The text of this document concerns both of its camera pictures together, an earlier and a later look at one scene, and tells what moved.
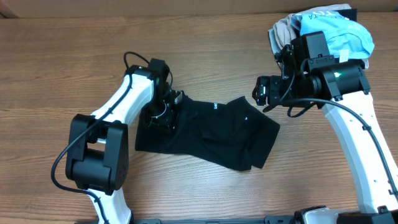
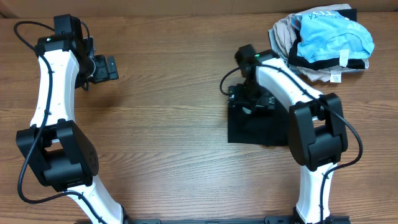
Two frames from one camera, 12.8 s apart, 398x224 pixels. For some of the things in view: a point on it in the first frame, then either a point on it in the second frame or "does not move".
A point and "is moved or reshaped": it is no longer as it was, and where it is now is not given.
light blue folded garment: [341, 33] does not move
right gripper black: [274, 83] to [237, 96]
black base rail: [271, 220] does not move
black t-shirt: [232, 133] is moved or reshaped
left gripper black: [168, 121] to [103, 73]
